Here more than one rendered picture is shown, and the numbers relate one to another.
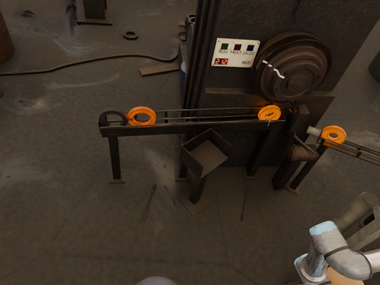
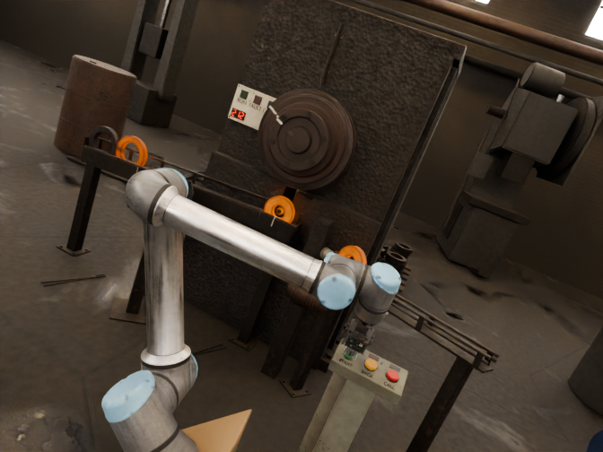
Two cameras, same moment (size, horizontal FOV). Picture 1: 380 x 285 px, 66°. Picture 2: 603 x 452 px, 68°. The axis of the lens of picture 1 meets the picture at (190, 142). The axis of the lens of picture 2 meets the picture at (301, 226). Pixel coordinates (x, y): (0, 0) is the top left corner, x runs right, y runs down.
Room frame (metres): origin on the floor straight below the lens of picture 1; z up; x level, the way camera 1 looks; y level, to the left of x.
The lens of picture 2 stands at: (-0.28, -1.65, 1.32)
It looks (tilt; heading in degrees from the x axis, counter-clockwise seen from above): 16 degrees down; 28
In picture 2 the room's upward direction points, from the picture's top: 21 degrees clockwise
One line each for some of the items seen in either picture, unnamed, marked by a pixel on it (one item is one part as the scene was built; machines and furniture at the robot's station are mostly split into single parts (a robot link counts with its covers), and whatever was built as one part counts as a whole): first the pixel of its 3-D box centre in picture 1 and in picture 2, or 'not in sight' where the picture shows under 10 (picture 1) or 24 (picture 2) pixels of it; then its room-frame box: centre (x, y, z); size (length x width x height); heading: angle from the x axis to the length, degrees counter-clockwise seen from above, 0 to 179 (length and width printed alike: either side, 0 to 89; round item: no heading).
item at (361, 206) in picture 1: (349, 215); (332, 413); (1.20, -1.29, 0.26); 0.12 x 0.12 x 0.52
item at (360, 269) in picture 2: not in sight; (342, 273); (0.85, -1.23, 0.90); 0.12 x 0.12 x 0.09; 24
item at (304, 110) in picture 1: (296, 119); (317, 240); (1.66, -0.74, 0.68); 0.11 x 0.08 x 0.24; 15
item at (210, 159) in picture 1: (198, 177); (145, 247); (1.20, -0.11, 0.36); 0.26 x 0.20 x 0.72; 140
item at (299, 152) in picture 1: (292, 167); (296, 330); (1.54, -0.87, 0.27); 0.22 x 0.13 x 0.53; 105
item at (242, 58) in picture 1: (234, 53); (255, 109); (1.60, -0.16, 1.15); 0.26 x 0.02 x 0.18; 105
